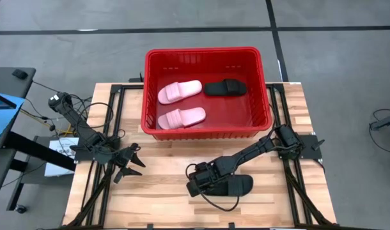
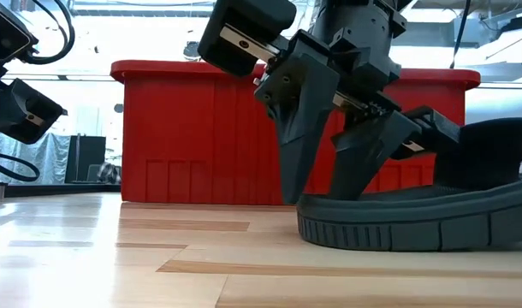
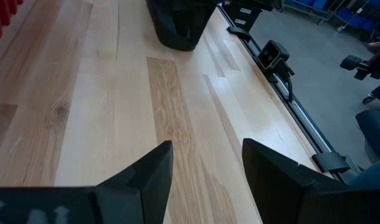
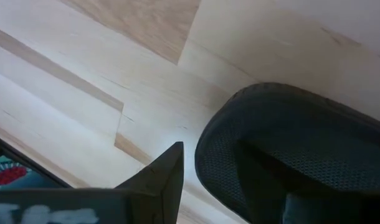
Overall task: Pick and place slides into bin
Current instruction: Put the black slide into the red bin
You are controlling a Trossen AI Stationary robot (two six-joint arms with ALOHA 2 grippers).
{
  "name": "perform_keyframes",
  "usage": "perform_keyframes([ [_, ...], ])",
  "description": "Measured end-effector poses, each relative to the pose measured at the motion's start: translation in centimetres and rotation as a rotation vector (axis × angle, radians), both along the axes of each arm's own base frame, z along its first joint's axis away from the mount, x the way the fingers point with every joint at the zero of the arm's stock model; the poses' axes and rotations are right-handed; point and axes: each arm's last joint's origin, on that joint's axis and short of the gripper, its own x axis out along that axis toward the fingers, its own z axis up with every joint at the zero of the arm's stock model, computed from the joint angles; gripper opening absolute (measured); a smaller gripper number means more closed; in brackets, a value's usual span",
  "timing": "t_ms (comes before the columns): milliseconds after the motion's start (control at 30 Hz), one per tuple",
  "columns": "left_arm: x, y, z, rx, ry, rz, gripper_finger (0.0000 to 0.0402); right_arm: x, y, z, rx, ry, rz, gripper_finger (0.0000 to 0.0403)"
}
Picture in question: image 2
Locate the dark grey slide sandal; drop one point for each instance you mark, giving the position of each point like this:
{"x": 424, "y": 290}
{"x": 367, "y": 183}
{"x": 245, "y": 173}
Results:
{"x": 415, "y": 222}

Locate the dark ceiling dome lamp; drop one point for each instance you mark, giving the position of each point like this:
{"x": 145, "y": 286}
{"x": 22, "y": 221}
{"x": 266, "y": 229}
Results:
{"x": 190, "y": 51}

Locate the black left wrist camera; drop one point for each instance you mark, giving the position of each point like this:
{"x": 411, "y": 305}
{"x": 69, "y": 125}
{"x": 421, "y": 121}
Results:
{"x": 4, "y": 36}

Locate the grey ceiling air unit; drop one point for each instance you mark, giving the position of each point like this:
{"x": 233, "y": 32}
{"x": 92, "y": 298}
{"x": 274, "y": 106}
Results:
{"x": 432, "y": 34}

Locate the grey plastic tarp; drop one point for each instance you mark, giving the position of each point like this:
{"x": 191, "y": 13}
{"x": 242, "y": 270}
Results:
{"x": 43, "y": 158}

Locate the black cabinet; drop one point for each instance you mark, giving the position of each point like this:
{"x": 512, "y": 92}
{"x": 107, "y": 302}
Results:
{"x": 87, "y": 154}

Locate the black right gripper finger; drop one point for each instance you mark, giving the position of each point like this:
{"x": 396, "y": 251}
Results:
{"x": 299, "y": 128}
{"x": 368, "y": 158}

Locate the red plastic bin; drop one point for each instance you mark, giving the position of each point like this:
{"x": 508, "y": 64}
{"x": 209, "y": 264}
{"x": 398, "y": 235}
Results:
{"x": 179, "y": 128}

